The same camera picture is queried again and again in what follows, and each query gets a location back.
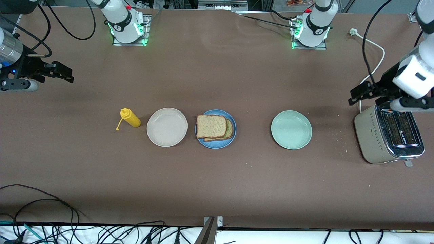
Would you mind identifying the yellow squeeze bottle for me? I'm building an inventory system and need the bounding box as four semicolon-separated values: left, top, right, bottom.
116;108;141;131

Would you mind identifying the brown bread slice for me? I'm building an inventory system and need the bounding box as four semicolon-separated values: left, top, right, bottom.
196;115;228;139
203;118;235;142

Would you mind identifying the green round plate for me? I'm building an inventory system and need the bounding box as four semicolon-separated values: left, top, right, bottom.
271;110;313;150

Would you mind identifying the beige round plate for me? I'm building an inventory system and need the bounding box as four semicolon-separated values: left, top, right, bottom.
146;108;188;147

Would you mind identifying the blue round plate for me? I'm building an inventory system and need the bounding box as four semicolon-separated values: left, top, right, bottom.
195;109;237;149

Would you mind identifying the beige chrome toaster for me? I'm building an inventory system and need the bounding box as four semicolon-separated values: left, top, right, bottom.
354;100;425;168

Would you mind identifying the grey metal box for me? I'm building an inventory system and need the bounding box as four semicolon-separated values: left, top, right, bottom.
198;0;248;11

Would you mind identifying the black looped cable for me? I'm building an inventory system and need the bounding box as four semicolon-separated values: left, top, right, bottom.
0;3;52;58

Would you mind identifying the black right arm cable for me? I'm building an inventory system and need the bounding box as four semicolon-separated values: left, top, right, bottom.
45;0;96;41

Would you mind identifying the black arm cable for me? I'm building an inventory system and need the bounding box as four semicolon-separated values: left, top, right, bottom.
362;0;394;87
45;0;96;41

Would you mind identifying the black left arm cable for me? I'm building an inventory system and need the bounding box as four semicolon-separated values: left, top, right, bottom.
362;0;394;87

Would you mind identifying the white toaster power cable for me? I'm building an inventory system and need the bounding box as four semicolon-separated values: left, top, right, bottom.
349;28;386;113

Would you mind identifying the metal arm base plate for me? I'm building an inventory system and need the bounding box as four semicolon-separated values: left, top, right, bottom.
112;14;152;46
289;19;328;50

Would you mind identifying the long looping black cable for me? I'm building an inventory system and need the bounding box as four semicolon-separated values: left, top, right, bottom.
0;184;80;234

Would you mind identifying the black cable on table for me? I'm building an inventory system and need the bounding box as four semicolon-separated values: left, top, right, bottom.
234;10;300;31

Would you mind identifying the teal cable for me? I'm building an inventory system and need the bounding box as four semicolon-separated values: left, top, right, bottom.
0;220;48;244

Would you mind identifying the aluminium table bracket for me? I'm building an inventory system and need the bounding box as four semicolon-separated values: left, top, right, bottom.
195;216;223;244

